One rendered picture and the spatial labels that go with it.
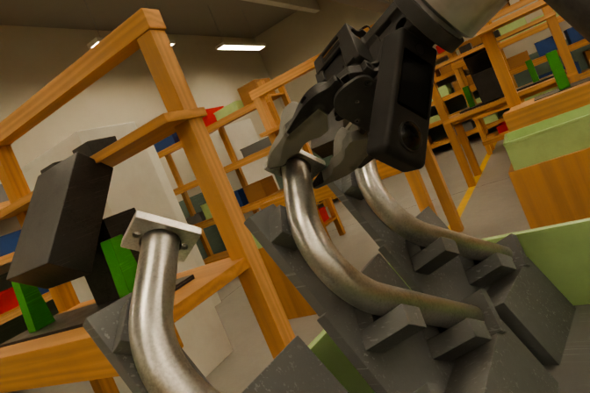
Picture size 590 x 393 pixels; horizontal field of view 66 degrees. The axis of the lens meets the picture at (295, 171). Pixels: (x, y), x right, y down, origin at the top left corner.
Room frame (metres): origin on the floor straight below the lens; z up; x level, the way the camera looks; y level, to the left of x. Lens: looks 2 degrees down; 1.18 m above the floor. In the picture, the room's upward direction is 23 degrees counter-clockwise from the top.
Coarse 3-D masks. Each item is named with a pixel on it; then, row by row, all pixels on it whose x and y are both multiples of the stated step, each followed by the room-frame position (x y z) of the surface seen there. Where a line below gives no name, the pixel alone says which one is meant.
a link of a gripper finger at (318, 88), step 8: (328, 80) 0.41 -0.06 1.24; (336, 80) 0.40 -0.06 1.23; (312, 88) 0.41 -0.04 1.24; (320, 88) 0.41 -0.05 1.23; (328, 88) 0.40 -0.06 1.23; (336, 88) 0.40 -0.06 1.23; (304, 96) 0.42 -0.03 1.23; (312, 96) 0.41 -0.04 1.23; (320, 96) 0.41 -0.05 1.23; (328, 96) 0.41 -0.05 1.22; (304, 104) 0.41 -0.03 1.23; (312, 104) 0.41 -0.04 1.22; (320, 104) 0.41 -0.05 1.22; (328, 104) 0.41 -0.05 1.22; (296, 112) 0.42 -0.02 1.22; (304, 112) 0.42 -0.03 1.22; (312, 112) 0.42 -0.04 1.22; (328, 112) 0.42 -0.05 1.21; (296, 120) 0.42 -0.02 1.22; (304, 120) 0.42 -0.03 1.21; (288, 128) 0.43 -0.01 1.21
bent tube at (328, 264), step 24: (264, 168) 0.48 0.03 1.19; (288, 168) 0.47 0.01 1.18; (312, 168) 0.49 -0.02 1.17; (288, 192) 0.45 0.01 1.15; (312, 192) 0.45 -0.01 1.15; (288, 216) 0.43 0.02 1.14; (312, 216) 0.42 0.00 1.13; (312, 240) 0.40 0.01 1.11; (312, 264) 0.40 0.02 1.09; (336, 264) 0.40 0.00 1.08; (336, 288) 0.40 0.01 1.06; (360, 288) 0.40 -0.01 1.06; (384, 288) 0.41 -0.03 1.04; (384, 312) 0.41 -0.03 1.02; (432, 312) 0.44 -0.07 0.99; (456, 312) 0.46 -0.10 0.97; (480, 312) 0.49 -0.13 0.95
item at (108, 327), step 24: (96, 312) 0.34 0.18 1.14; (120, 312) 0.34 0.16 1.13; (96, 336) 0.33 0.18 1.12; (120, 336) 0.31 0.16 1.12; (120, 360) 0.32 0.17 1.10; (288, 360) 0.39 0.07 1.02; (312, 360) 0.40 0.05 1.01; (264, 384) 0.36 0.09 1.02; (288, 384) 0.37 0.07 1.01; (312, 384) 0.39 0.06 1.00; (336, 384) 0.40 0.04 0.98
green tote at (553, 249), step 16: (560, 224) 0.61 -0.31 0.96; (576, 224) 0.59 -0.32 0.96; (496, 240) 0.66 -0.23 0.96; (528, 240) 0.63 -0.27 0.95; (544, 240) 0.62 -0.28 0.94; (560, 240) 0.61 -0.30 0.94; (576, 240) 0.60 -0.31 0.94; (528, 256) 0.64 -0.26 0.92; (544, 256) 0.62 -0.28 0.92; (560, 256) 0.61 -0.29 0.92; (576, 256) 0.60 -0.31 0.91; (544, 272) 0.63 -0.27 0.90; (560, 272) 0.62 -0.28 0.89; (576, 272) 0.61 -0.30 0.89; (560, 288) 0.62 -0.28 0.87; (576, 288) 0.61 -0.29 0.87; (576, 304) 0.62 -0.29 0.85; (320, 336) 0.57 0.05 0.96; (320, 352) 0.56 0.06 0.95; (336, 352) 0.58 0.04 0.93; (336, 368) 0.57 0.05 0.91; (352, 368) 0.59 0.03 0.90; (352, 384) 0.58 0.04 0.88; (368, 384) 0.61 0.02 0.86
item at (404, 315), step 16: (400, 304) 0.40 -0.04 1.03; (368, 320) 0.43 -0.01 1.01; (384, 320) 0.41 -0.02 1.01; (400, 320) 0.40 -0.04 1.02; (416, 320) 0.40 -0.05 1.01; (464, 320) 0.45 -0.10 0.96; (368, 336) 0.42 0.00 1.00; (384, 336) 0.40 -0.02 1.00; (400, 336) 0.40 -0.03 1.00; (432, 336) 0.48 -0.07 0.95; (448, 336) 0.46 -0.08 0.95; (464, 336) 0.45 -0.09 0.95; (480, 336) 0.44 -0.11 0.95; (384, 352) 0.43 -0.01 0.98; (432, 352) 0.47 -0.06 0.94; (448, 352) 0.46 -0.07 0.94; (464, 352) 0.47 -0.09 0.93
